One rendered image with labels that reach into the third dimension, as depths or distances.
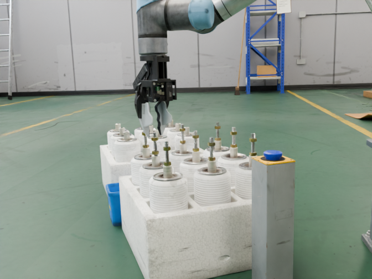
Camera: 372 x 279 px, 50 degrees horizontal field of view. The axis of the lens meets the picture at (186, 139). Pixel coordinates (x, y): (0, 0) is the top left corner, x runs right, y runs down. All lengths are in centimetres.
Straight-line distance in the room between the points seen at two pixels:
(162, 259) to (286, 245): 29
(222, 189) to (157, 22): 44
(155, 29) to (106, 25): 679
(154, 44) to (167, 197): 38
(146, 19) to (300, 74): 657
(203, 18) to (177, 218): 48
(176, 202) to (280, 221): 25
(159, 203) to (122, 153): 54
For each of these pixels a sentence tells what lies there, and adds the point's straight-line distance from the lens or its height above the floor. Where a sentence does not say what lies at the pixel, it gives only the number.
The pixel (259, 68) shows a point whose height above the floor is 41.
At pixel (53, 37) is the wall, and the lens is 817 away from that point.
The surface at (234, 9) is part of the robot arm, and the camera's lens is 111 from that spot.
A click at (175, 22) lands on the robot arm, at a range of 101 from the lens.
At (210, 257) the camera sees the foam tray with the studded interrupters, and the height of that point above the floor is 6.
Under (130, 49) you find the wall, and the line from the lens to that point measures 766.
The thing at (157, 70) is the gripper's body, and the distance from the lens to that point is 100.
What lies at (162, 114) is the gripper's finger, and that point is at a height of 39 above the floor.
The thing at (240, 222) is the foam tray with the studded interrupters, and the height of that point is 13.
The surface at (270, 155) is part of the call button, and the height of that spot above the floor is 33.
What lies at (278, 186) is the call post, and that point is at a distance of 88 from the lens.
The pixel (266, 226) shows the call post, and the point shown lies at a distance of 90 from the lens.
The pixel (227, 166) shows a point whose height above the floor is 23.
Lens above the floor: 53
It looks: 11 degrees down
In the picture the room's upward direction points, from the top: 2 degrees counter-clockwise
